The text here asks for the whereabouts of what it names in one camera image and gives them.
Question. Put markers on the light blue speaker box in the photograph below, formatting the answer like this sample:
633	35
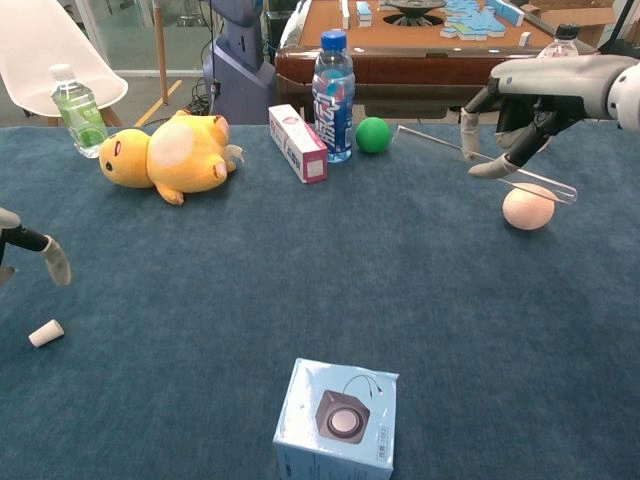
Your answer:
340	425

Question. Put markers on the white chair wooden legs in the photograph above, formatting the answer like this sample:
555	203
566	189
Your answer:
45	50

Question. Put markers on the small white cap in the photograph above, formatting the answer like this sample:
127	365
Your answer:
46	334

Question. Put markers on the yellow plush duck toy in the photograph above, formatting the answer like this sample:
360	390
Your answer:
175	155

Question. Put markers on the wooden pole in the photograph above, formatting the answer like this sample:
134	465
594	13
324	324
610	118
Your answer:
161	50

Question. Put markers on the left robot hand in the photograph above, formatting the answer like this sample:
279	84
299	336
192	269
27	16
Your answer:
55	260

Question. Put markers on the black tripod stand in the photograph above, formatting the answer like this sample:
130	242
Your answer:
616	20

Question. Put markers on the white pink toothpaste box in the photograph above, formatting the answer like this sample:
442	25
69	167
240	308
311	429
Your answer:
300	145

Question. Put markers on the brown mahjong table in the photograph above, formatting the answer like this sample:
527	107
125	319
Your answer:
425	70

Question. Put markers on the teal table mat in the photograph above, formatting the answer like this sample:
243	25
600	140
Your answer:
300	275

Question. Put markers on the cream peach ball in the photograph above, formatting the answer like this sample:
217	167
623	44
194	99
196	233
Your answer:
525	212

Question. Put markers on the transparent glass test tube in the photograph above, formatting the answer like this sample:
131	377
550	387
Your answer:
435	141

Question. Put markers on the brown cardboard box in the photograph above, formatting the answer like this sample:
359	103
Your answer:
575	15

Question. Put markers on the black mahjong table hub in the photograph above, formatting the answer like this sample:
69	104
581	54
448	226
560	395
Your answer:
414	10

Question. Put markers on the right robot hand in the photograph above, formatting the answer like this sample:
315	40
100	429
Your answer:
550	85

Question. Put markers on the black cap pink drink bottle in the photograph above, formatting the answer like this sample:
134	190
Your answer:
562	45

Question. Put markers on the blue white mahjong tile stack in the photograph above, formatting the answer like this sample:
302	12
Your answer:
364	14

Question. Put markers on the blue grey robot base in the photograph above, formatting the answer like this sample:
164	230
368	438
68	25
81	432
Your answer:
240	65

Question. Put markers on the blue cap drink bottle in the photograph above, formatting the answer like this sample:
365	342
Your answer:
332	100

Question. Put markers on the green ball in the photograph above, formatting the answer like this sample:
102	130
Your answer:
373	135

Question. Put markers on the clear bottle green label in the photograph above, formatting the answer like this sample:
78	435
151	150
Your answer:
80	115

